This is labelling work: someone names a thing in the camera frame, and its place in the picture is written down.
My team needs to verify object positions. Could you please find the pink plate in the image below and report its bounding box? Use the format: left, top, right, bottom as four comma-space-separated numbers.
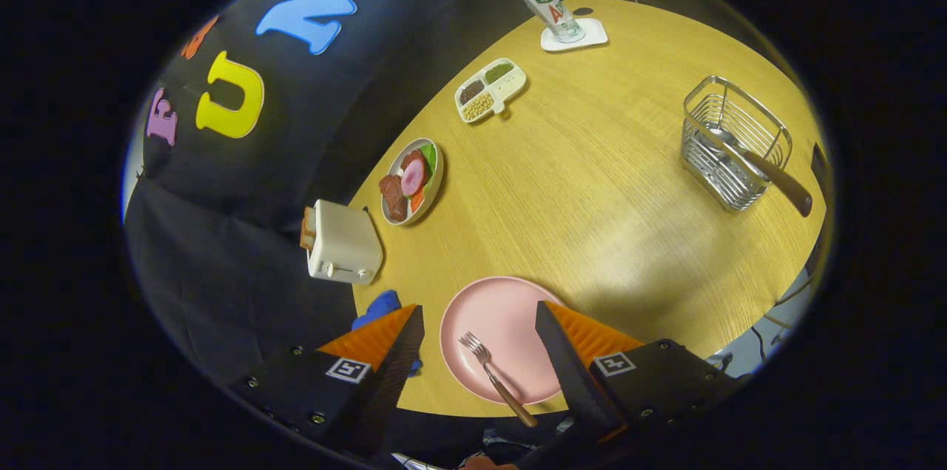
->
439, 276, 585, 406

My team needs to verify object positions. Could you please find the white coaster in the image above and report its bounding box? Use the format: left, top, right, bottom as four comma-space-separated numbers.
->
540, 17, 609, 53

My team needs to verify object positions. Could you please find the black cable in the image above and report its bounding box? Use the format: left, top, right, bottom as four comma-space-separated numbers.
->
747, 285, 811, 366

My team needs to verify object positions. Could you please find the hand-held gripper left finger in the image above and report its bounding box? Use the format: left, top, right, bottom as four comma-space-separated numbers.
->
229, 303, 426, 460

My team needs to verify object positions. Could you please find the blue cloth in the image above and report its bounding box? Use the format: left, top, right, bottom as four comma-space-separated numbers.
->
351, 289, 422, 375

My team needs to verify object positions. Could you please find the brown meat piece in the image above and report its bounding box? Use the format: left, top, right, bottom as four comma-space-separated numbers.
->
380, 174, 409, 223

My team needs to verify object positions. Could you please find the dark flat panel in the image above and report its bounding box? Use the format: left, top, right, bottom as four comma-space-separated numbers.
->
810, 143, 831, 193

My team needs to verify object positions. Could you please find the metal spoon with wooden handle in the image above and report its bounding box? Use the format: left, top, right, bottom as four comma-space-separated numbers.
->
699, 126, 813, 218

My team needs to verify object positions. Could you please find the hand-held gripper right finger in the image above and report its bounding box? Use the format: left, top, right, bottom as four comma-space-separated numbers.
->
535, 300, 741, 450

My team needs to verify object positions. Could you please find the white food plate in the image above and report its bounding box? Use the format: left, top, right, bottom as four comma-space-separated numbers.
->
380, 137, 445, 226

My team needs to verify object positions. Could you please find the pink ham slice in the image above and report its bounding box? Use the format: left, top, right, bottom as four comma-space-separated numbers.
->
400, 158, 426, 197

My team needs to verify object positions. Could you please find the white divided seed dish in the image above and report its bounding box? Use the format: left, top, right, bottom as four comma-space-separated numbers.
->
454, 58, 528, 124

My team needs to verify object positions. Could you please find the white toaster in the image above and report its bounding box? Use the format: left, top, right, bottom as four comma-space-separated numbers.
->
306, 199, 384, 286

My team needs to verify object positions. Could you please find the metal wire basket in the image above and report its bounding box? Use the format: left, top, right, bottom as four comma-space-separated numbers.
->
681, 75, 793, 213

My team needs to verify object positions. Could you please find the metal fork with wooden handle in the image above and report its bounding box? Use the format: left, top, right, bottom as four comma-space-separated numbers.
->
458, 332, 539, 429

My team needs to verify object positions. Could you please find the white plastic bottle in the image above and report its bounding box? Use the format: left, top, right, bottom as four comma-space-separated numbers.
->
509, 0, 585, 44

